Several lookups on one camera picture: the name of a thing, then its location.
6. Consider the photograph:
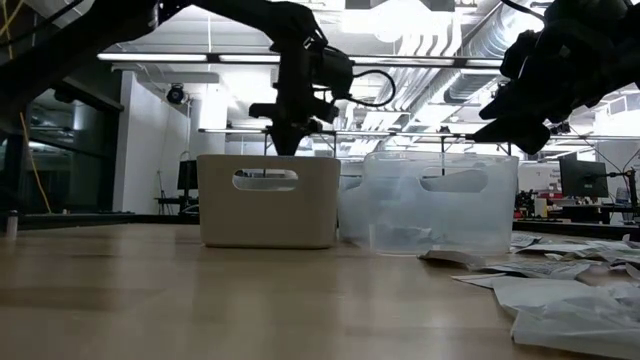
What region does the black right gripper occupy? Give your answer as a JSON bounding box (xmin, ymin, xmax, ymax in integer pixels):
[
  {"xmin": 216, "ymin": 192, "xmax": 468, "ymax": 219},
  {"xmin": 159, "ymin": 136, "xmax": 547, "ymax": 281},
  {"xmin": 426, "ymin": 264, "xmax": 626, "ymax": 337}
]
[{"xmin": 471, "ymin": 0, "xmax": 640, "ymax": 156}]

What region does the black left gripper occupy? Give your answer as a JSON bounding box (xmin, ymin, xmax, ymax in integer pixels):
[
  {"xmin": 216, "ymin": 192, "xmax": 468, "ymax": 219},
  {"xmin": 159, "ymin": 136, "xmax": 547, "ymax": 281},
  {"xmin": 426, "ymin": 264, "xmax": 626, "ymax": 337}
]
[{"xmin": 248, "ymin": 39, "xmax": 341, "ymax": 156}]

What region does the black printed white packet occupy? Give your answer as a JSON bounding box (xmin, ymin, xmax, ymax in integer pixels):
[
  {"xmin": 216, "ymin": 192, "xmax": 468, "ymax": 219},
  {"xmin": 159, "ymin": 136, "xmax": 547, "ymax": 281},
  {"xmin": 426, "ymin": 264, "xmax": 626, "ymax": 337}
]
[
  {"xmin": 377, "ymin": 224, "xmax": 436, "ymax": 246},
  {"xmin": 452, "ymin": 259, "xmax": 592, "ymax": 289}
]

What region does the black framed table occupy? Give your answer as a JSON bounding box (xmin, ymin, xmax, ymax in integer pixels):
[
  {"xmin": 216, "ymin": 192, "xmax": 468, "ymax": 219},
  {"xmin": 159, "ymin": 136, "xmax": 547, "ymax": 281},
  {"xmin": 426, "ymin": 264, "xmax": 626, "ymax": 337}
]
[
  {"xmin": 439, "ymin": 132, "xmax": 514, "ymax": 157},
  {"xmin": 262, "ymin": 128, "xmax": 337, "ymax": 154}
]

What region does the grey plastic bin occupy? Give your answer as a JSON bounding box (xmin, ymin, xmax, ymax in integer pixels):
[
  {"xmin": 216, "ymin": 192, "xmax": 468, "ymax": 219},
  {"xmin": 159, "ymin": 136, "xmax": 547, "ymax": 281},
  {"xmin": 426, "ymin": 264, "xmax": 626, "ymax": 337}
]
[{"xmin": 196, "ymin": 153, "xmax": 342, "ymax": 250}]

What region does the black computer monitor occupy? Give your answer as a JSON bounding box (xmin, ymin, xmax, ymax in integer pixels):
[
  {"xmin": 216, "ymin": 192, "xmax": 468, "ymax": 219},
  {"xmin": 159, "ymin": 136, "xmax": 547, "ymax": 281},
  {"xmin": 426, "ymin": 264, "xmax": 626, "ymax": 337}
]
[
  {"xmin": 177, "ymin": 159, "xmax": 199, "ymax": 191},
  {"xmin": 559, "ymin": 158, "xmax": 610, "ymax": 199}
]

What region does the clear plastic bin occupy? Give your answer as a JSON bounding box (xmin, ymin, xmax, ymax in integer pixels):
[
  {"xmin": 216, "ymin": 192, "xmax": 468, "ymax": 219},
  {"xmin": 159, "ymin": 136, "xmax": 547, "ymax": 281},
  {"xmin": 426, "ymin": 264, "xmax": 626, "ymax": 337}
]
[{"xmin": 362, "ymin": 151, "xmax": 520, "ymax": 256}]

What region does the dark office desk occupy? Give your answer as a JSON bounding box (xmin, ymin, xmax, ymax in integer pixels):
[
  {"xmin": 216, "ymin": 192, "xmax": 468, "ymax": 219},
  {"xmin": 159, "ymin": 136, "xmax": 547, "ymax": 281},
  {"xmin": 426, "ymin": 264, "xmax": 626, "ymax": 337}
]
[{"xmin": 154, "ymin": 196, "xmax": 199, "ymax": 216}]

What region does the long white paper packet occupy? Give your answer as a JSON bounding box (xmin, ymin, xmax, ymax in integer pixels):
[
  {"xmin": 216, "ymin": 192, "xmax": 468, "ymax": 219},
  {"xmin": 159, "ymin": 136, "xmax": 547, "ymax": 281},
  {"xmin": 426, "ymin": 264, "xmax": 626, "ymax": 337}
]
[{"xmin": 492, "ymin": 276, "xmax": 601, "ymax": 319}]

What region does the small white crumpled packet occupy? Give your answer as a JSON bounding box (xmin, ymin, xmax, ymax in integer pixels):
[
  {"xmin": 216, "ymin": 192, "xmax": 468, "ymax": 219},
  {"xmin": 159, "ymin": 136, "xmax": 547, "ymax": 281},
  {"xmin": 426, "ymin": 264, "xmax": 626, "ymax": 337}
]
[{"xmin": 509, "ymin": 287, "xmax": 640, "ymax": 360}]

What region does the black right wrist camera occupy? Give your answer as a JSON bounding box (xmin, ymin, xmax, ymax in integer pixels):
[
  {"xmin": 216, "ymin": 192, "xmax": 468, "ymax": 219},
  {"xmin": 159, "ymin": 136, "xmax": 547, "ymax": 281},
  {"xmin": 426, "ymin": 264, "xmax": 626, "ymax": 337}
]
[{"xmin": 501, "ymin": 29, "xmax": 541, "ymax": 81}]

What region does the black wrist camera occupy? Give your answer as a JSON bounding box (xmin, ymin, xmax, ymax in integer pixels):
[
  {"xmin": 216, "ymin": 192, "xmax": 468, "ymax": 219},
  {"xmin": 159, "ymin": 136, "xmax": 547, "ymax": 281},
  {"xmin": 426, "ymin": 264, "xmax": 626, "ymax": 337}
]
[
  {"xmin": 501, "ymin": 29, "xmax": 541, "ymax": 81},
  {"xmin": 312, "ymin": 45, "xmax": 356, "ymax": 100}
]

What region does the silver ventilation duct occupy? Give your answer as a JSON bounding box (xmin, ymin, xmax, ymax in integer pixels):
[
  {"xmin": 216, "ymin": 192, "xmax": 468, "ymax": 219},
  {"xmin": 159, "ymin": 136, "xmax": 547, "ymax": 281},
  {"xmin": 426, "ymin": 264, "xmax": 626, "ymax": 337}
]
[{"xmin": 443, "ymin": 0, "xmax": 516, "ymax": 104}]

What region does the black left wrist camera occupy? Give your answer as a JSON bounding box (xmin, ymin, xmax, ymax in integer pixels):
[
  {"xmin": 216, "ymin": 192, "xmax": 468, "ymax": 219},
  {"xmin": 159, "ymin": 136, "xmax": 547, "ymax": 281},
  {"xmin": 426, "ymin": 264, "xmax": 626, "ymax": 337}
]
[{"xmin": 312, "ymin": 45, "xmax": 356, "ymax": 100}]

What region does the black overhead frame bar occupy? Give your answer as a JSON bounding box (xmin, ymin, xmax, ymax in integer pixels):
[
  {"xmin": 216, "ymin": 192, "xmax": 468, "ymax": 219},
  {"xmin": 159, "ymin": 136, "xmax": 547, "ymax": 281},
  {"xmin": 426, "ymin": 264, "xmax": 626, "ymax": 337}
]
[{"xmin": 97, "ymin": 51, "xmax": 506, "ymax": 71}]

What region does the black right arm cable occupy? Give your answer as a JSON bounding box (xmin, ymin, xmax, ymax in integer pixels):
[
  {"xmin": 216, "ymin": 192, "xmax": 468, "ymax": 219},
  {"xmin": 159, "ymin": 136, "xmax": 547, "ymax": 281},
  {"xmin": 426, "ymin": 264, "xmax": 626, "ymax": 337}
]
[{"xmin": 499, "ymin": 0, "xmax": 549, "ymax": 24}]

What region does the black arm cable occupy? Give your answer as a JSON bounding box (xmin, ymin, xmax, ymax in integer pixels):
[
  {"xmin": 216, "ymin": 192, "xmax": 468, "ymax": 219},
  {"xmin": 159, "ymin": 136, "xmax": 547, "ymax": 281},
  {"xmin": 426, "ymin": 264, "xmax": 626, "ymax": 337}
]
[
  {"xmin": 499, "ymin": 0, "xmax": 549, "ymax": 24},
  {"xmin": 344, "ymin": 68, "xmax": 397, "ymax": 109}
]

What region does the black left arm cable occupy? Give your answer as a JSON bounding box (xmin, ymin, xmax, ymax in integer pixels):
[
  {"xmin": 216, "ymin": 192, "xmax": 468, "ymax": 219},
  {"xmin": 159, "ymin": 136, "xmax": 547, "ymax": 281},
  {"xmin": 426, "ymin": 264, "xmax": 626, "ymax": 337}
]
[{"xmin": 344, "ymin": 68, "xmax": 397, "ymax": 109}]

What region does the yellow hanging cable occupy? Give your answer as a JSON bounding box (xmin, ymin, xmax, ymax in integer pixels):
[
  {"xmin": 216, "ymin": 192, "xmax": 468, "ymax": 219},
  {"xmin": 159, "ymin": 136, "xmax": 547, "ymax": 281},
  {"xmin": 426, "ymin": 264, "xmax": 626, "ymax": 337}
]
[{"xmin": 19, "ymin": 112, "xmax": 54, "ymax": 215}]

